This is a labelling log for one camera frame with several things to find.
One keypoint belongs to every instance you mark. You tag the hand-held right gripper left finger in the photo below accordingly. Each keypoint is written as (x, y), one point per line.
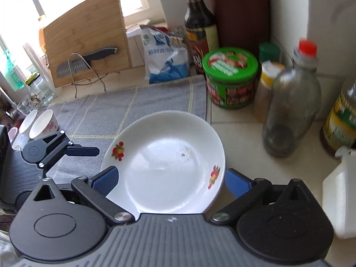
(105, 179)

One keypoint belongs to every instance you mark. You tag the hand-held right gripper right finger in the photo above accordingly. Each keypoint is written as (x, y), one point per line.
(236, 183)

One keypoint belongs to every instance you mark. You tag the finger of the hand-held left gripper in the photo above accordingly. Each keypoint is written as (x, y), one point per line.
(83, 151)

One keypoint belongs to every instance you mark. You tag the white bowl with pink flowers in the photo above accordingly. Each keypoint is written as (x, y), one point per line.
(26, 122)
(46, 125)

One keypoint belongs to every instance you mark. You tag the white plate with fruit print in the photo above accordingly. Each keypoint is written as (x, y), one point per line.
(167, 167)

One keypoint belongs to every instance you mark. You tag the grey and teal checked towel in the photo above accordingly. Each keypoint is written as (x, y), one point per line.
(111, 111)

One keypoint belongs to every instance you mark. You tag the clear glass cup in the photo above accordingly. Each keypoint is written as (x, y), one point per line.
(25, 105)

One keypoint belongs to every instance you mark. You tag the glass jar with dark lid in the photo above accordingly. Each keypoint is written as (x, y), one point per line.
(41, 89)

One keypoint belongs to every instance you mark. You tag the glass bottle with red cap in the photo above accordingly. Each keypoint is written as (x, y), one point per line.
(292, 103)

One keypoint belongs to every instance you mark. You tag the yellow lidded spice jar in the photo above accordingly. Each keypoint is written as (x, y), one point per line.
(267, 89)

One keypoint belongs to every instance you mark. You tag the white plastic container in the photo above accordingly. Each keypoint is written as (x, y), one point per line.
(339, 189)

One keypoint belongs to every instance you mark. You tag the tall clear plastic wrap roll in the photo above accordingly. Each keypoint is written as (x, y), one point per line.
(36, 58)

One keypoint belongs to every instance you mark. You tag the green lidded sauce jar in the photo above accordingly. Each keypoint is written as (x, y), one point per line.
(230, 78)

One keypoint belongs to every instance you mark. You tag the green dish soap bottle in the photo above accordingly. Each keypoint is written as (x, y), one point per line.
(11, 69)

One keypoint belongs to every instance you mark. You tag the bamboo cutting board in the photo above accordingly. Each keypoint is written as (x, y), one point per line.
(83, 33)

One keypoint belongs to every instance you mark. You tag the white and blue salt bag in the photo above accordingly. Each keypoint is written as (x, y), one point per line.
(164, 58)

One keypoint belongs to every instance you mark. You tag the oil bottle with yellow cap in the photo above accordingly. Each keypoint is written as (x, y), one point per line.
(342, 116)

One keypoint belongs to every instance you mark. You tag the small green lidded jar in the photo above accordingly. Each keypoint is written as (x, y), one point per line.
(269, 51)

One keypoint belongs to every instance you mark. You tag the dark soy sauce bottle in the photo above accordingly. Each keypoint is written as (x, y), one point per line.
(200, 27)

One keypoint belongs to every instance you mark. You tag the dark red knife block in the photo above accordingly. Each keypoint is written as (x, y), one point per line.
(239, 16)

